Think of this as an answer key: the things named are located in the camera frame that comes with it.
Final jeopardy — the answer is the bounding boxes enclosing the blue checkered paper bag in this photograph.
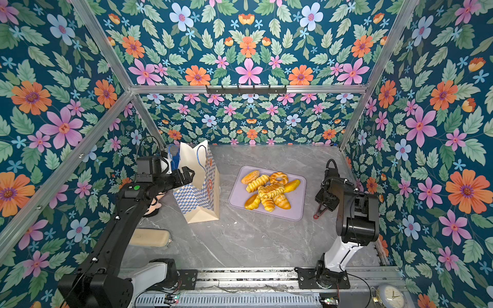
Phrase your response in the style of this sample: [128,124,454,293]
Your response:
[173,141,220,224]

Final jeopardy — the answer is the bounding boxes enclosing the alarm clock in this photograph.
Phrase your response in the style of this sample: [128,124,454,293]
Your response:
[372,284,406,308]

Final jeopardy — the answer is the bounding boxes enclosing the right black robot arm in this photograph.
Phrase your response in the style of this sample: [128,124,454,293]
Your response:
[313,178,380,288]

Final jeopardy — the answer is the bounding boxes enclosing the round sugared bread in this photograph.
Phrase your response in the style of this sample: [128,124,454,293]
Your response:
[241,170,260,185]

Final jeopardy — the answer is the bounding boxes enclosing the large braided bread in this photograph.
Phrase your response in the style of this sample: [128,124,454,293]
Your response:
[258,183,285,200]

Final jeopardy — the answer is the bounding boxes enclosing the beige long bread loaf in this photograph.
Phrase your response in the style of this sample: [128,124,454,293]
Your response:
[129,228,171,247]

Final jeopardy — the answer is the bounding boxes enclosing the smooth yellow oval bread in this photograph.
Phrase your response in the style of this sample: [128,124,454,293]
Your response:
[284,179,301,193]

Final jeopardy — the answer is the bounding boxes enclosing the plush doll pink shirt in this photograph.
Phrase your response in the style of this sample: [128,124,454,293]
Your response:
[143,193,165,218]

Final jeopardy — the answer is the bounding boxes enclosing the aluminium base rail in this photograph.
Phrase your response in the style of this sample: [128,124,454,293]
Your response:
[172,266,407,293]

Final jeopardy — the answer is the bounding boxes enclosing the long twisted bread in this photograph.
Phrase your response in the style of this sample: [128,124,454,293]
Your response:
[246,175,270,193]

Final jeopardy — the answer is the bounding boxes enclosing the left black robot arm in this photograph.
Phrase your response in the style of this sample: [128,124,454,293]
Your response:
[58,167,195,307]

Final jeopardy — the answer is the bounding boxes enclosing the black hook rail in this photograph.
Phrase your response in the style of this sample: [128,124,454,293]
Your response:
[205,85,288,95]

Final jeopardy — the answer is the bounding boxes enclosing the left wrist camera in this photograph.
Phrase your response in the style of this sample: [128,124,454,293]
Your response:
[136,156,164,183]

